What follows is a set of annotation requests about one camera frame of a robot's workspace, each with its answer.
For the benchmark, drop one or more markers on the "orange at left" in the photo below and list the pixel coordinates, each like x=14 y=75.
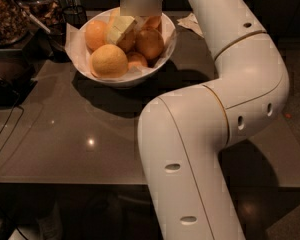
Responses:
x=94 y=34

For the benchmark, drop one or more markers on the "black appliance at left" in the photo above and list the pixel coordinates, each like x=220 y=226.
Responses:
x=16 y=78

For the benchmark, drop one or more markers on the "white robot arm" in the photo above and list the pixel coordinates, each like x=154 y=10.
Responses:
x=181 y=133

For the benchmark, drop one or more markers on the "white ceramic bowl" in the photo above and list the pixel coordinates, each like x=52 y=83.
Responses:
x=130 y=80

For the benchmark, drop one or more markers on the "paper sachets on table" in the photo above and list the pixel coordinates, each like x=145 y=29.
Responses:
x=190 y=22

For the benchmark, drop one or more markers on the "small orange at bottom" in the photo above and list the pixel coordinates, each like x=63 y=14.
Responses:
x=136 y=59

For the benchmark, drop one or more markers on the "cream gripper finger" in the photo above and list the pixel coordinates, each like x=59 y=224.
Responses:
x=119 y=27

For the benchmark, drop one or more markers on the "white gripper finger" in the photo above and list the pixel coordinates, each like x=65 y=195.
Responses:
x=139 y=22

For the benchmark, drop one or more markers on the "serving spoon with white handle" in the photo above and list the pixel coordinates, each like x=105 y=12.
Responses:
x=32 y=18

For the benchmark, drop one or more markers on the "glass jar of nuts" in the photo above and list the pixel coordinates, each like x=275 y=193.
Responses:
x=13 y=23

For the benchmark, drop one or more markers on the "orange at right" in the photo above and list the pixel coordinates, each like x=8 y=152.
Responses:
x=150 y=43

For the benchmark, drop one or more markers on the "white paper bowl liner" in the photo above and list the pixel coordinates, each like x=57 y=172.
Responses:
x=73 y=47

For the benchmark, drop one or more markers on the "black wire holder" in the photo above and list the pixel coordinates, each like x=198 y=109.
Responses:
x=76 y=17

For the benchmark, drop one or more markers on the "orange at top back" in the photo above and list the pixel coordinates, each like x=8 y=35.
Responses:
x=152 y=22

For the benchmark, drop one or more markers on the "large yellow front orange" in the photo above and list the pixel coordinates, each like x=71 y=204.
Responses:
x=108 y=61

